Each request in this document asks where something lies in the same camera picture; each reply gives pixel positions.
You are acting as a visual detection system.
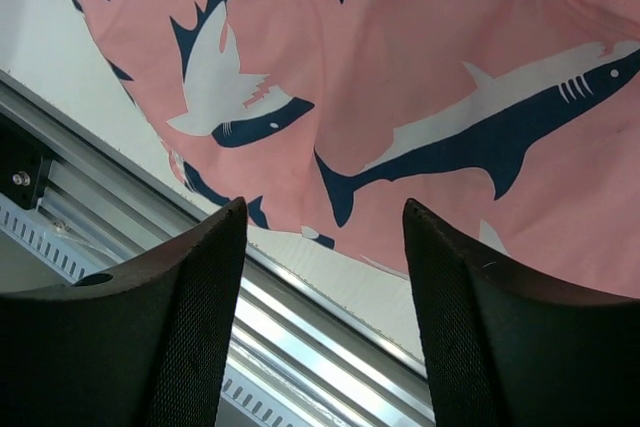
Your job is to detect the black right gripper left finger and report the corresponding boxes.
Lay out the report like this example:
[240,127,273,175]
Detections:
[1,198,248,426]

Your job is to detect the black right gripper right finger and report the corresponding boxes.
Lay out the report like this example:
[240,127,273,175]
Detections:
[403,199,639,426]

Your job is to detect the pink white patterned shorts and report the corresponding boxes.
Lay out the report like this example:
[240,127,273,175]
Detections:
[72,0,639,297]

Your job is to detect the white slotted cable duct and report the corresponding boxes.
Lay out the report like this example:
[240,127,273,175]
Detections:
[1,197,306,427]

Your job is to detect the aluminium front rail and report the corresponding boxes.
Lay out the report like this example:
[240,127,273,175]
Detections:
[1,75,434,426]

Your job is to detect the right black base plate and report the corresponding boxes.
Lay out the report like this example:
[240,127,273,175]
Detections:
[0,114,54,210]

